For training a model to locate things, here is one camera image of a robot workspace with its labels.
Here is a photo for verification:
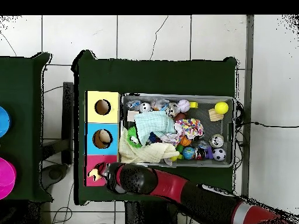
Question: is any yellow plush toy with string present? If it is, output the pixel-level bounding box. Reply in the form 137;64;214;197
87;168;103;182

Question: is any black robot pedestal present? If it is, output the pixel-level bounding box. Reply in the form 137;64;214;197
124;201;179;224

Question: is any dark green side table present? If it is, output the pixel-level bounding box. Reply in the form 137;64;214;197
0;52;53;202

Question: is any colourful knotted cloth ball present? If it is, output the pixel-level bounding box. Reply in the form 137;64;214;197
175;118;204;140
160;133;182;147

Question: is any light blue waffle cloth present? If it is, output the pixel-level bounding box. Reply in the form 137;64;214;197
134;111;178;146

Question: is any shallow clear mesh bin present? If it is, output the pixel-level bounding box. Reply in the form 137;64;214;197
119;92;236;168

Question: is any plain yellow ball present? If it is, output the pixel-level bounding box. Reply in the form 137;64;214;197
214;101;230;116

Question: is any cream waffle cloth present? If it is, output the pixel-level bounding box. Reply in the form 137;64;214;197
119;129;180;164

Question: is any blue globe ball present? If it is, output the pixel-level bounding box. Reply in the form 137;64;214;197
182;146;196;160

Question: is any black and white soccer ball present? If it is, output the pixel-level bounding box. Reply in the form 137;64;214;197
211;148;227;162

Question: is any crushed soda can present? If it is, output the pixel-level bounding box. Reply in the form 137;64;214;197
208;134;225;149

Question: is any dark green table cloth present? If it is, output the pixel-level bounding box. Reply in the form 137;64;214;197
71;50;239;206

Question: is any orange toy basketball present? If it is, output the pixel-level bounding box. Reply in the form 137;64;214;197
179;135;193;147

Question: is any black chair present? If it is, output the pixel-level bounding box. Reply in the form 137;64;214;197
61;81;75;165

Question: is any pink bowl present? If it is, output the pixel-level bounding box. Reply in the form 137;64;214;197
0;157;17;200

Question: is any black cable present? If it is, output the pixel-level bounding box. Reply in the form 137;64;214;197
235;121;299;128

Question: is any white baseball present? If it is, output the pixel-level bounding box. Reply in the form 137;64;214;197
177;99;192;113

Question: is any green spiky ball with eyes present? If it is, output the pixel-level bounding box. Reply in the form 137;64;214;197
126;126;143;149

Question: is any blue bowl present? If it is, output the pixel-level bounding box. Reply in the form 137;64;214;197
0;106;12;138

